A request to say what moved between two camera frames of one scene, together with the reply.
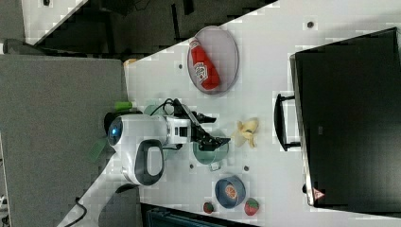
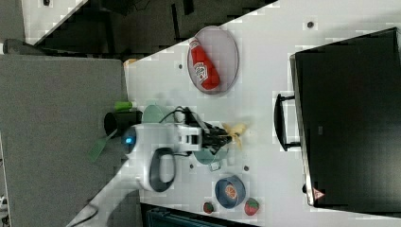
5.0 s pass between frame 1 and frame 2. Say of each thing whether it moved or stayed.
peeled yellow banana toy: moved
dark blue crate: stayed
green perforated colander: stayed
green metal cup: stayed
